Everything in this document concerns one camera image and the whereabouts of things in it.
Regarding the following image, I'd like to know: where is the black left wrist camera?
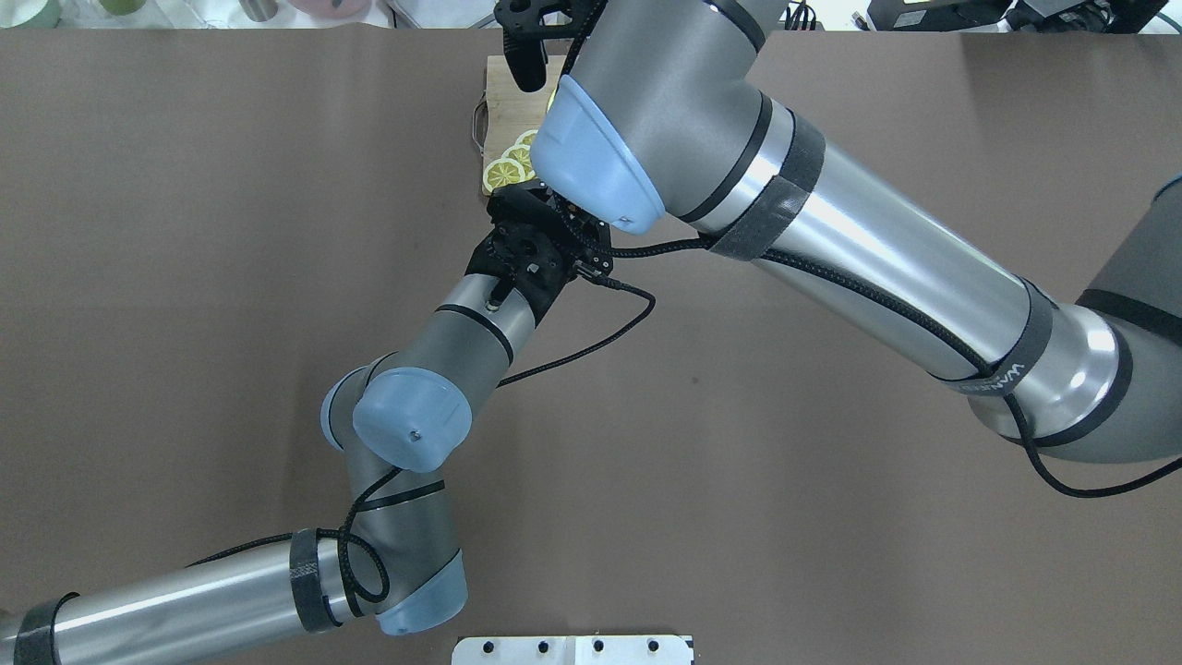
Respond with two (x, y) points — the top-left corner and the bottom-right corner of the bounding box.
(465, 230), (574, 325)

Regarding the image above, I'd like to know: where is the wooden cutting board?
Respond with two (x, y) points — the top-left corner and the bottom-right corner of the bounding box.
(470, 56), (564, 195)

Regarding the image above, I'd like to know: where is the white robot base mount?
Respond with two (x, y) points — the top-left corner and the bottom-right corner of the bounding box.
(452, 635), (696, 664)

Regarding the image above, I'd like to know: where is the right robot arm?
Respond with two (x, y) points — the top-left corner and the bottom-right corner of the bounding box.
(532, 1), (1178, 464)

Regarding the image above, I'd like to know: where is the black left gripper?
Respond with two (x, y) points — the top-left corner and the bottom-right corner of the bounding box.
(487, 184), (609, 276)

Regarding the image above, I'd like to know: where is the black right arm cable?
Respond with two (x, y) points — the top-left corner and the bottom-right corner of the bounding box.
(545, 185), (1182, 500)

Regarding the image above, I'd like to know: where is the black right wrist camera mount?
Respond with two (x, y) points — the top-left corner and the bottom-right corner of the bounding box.
(494, 1), (608, 93)

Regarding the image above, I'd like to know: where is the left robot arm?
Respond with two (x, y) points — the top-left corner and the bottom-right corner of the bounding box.
(4, 181), (612, 664)

